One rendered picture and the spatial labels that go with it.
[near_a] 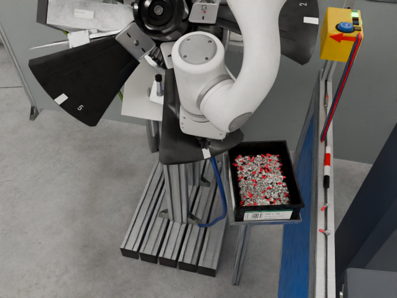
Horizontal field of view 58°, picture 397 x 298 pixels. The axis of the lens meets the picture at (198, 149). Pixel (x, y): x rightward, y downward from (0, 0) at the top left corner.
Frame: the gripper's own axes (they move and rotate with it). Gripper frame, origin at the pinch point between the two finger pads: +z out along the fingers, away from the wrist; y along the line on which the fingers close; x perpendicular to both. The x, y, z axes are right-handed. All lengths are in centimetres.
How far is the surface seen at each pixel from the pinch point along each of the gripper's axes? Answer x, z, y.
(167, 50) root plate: -16.8, -9.3, 12.5
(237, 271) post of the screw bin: 17, 85, -14
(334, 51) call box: -41, 10, -30
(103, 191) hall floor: -11, 108, 63
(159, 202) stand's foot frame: -9, 99, 30
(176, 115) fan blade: -3.6, -3.2, 7.5
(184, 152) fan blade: 3.5, 1.6, 4.4
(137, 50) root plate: -18.3, -5.8, 21.2
